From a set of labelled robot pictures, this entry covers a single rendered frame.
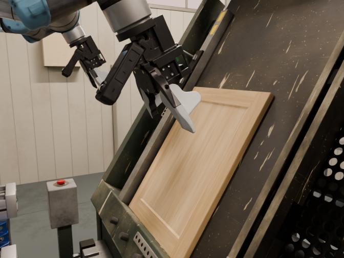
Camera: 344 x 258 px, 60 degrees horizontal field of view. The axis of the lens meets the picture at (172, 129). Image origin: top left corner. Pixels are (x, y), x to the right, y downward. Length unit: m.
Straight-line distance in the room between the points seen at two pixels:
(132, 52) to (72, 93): 3.74
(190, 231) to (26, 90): 3.52
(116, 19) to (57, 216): 1.08
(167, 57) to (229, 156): 0.46
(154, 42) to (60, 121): 3.76
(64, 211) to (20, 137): 2.88
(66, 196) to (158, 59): 1.01
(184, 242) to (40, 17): 0.68
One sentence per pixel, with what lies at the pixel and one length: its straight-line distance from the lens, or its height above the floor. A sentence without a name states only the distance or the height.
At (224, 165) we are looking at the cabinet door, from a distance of 0.90.
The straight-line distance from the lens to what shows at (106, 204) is 1.38.
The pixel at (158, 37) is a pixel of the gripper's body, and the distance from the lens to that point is 0.54.
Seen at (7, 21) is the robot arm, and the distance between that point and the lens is 1.08.
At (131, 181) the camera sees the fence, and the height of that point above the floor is 0.98.
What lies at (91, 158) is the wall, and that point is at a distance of 4.44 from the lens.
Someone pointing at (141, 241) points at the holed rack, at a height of 0.89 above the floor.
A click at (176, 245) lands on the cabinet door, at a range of 0.94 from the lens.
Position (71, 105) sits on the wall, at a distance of 4.25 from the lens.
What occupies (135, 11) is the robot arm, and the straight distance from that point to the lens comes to 0.51.
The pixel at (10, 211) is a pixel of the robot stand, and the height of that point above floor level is 0.93.
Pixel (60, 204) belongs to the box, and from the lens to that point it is 1.43.
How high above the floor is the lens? 1.42
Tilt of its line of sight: 11 degrees down
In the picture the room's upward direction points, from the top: straight up
